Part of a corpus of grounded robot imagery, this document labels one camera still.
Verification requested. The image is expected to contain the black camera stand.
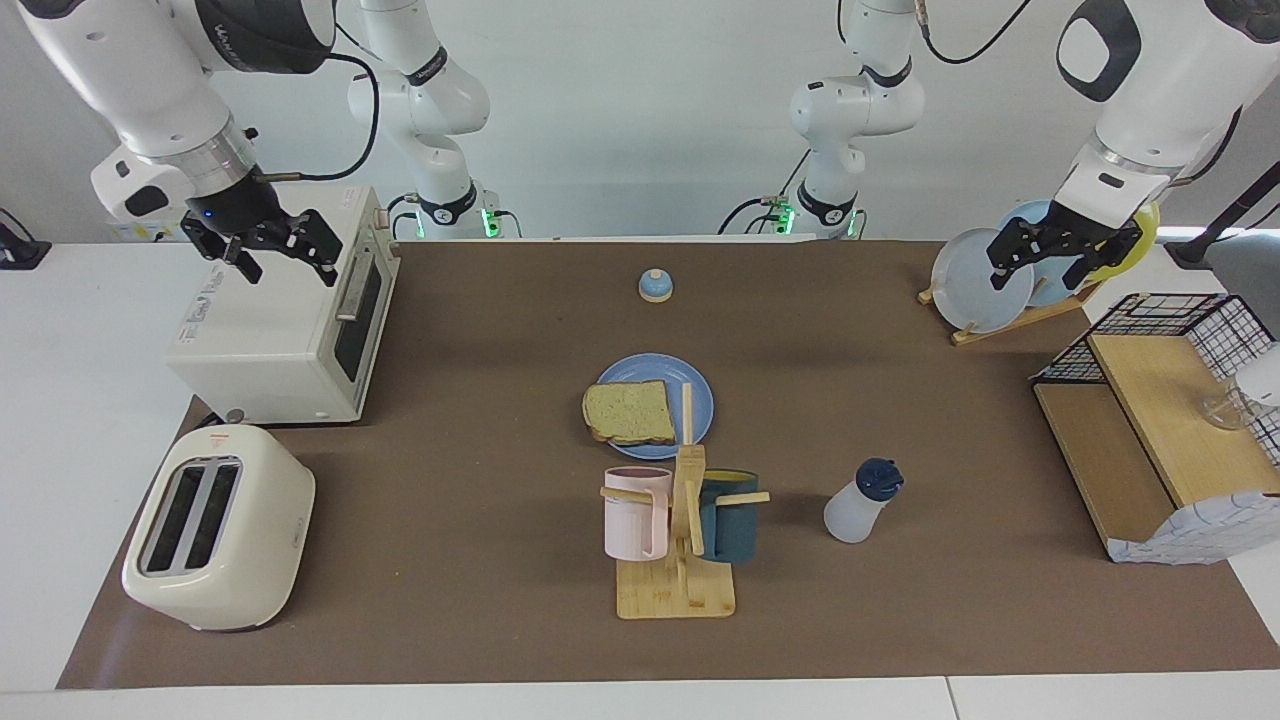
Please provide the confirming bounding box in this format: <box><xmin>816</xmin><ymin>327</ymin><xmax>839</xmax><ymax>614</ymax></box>
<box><xmin>1165</xmin><ymin>160</ymin><xmax>1280</xmax><ymax>269</ymax></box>

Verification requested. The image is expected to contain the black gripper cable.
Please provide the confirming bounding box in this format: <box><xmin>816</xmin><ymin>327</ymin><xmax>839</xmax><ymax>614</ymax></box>
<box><xmin>1170</xmin><ymin>105</ymin><xmax>1246</xmax><ymax>186</ymax></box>
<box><xmin>255</xmin><ymin>50</ymin><xmax>382</xmax><ymax>183</ymax></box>

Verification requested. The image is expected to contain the black left base cable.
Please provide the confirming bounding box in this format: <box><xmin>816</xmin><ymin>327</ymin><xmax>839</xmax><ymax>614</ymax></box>
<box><xmin>718</xmin><ymin>150</ymin><xmax>813</xmax><ymax>237</ymax></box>

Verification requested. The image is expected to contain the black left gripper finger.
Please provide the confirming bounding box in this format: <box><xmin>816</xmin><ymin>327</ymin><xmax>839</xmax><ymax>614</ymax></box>
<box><xmin>1064</xmin><ymin>224</ymin><xmax>1144</xmax><ymax>291</ymax></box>
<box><xmin>986</xmin><ymin>216</ymin><xmax>1048</xmax><ymax>292</ymax></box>

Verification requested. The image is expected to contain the black right base cable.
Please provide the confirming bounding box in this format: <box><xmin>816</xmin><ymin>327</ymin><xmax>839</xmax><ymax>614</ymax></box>
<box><xmin>385</xmin><ymin>193</ymin><xmax>523</xmax><ymax>241</ymax></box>

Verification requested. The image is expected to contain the cream two-slot toaster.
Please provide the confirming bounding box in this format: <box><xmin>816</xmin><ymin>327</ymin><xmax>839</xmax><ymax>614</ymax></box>
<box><xmin>121</xmin><ymin>423</ymin><xmax>317</xmax><ymax>633</ymax></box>

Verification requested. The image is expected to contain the brown table mat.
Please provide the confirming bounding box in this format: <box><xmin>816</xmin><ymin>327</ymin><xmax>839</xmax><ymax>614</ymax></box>
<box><xmin>57</xmin><ymin>240</ymin><xmax>1280</xmax><ymax>691</ymax></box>

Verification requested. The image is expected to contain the wooden shelf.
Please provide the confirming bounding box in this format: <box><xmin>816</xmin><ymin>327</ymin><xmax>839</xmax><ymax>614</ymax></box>
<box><xmin>1030</xmin><ymin>292</ymin><xmax>1280</xmax><ymax>566</ymax></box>

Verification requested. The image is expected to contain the wooden mug tree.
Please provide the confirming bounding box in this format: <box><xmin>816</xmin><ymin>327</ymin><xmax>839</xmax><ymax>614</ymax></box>
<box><xmin>600</xmin><ymin>382</ymin><xmax>772</xmax><ymax>621</ymax></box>

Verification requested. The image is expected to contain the grey chair back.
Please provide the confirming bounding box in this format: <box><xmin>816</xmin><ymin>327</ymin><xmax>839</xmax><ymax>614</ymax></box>
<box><xmin>1205</xmin><ymin>232</ymin><xmax>1280</xmax><ymax>333</ymax></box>

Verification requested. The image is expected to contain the toasted bread slice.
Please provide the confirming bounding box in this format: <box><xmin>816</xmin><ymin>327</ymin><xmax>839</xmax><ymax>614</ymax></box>
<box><xmin>582</xmin><ymin>379</ymin><xmax>678</xmax><ymax>447</ymax></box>

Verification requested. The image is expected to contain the dark teal mug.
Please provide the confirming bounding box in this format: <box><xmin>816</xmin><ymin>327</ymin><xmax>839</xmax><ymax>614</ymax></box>
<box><xmin>697</xmin><ymin>469</ymin><xmax>761</xmax><ymax>564</ymax></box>

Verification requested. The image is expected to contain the black wire basket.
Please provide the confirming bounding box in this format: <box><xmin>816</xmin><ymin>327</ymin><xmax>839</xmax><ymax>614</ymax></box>
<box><xmin>1030</xmin><ymin>292</ymin><xmax>1280</xmax><ymax>466</ymax></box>

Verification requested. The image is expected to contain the white toaster oven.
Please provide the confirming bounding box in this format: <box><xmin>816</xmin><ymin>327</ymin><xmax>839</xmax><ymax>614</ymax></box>
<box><xmin>165</xmin><ymin>184</ymin><xmax>403</xmax><ymax>425</ymax></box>

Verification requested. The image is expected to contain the grey round plate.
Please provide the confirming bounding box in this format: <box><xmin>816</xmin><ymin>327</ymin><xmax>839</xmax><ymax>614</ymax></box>
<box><xmin>930</xmin><ymin>227</ymin><xmax>1036</xmax><ymax>334</ymax></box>

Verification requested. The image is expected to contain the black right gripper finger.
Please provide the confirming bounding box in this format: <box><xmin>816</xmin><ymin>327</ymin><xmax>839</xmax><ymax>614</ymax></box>
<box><xmin>181</xmin><ymin>213</ymin><xmax>264</xmax><ymax>286</ymax></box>
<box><xmin>270</xmin><ymin>207</ymin><xmax>342</xmax><ymax>289</ymax></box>

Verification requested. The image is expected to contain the black clamp mount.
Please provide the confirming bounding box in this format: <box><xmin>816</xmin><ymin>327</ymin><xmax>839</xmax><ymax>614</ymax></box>
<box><xmin>0</xmin><ymin>208</ymin><xmax>53</xmax><ymax>271</ymax></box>

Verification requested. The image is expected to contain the light blue round plate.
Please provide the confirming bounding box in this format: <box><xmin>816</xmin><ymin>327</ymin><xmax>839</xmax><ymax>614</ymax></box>
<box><xmin>998</xmin><ymin>200</ymin><xmax>1098</xmax><ymax>308</ymax></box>

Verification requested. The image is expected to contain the white power strip box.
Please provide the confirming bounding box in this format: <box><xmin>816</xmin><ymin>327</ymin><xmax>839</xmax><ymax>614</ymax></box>
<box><xmin>105</xmin><ymin>218</ymin><xmax>191</xmax><ymax>244</ymax></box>

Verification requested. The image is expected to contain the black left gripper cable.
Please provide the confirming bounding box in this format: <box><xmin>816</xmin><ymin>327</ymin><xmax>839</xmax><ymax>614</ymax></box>
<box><xmin>1170</xmin><ymin>105</ymin><xmax>1246</xmax><ymax>186</ymax></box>

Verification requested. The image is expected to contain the white blue-grid cloth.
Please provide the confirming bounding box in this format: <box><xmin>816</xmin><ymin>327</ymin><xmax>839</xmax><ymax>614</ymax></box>
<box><xmin>1107</xmin><ymin>490</ymin><xmax>1280</xmax><ymax>566</ymax></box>

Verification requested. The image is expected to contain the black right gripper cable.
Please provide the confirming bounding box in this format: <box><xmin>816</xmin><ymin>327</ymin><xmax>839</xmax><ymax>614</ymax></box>
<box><xmin>255</xmin><ymin>50</ymin><xmax>382</xmax><ymax>183</ymax></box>

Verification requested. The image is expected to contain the clear glass cup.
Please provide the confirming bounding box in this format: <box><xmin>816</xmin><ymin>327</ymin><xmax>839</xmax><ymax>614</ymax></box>
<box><xmin>1200</xmin><ymin>385</ymin><xmax>1261</xmax><ymax>432</ymax></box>

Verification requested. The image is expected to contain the pink ribbed mug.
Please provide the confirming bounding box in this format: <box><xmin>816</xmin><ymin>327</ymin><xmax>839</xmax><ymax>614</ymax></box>
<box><xmin>603</xmin><ymin>466</ymin><xmax>673</xmax><ymax>562</ymax></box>

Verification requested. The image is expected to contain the black base cable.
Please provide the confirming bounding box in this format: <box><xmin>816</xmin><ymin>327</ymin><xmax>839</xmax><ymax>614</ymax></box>
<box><xmin>718</xmin><ymin>150</ymin><xmax>813</xmax><ymax>237</ymax></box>
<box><xmin>385</xmin><ymin>193</ymin><xmax>523</xmax><ymax>241</ymax></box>

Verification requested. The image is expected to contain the seasoning bottle with blue cap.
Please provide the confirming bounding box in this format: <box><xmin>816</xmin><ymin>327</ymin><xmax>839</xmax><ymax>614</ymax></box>
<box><xmin>823</xmin><ymin>458</ymin><xmax>905</xmax><ymax>545</ymax></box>

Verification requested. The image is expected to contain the yellow round plate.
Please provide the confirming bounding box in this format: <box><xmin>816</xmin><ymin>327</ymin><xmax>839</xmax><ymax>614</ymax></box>
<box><xmin>1085</xmin><ymin>200</ymin><xmax>1162</xmax><ymax>283</ymax></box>

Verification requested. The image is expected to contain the wooden plate rack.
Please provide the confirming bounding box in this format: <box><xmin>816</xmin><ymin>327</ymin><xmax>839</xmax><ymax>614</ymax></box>
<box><xmin>918</xmin><ymin>278</ymin><xmax>1109</xmax><ymax>347</ymax></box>

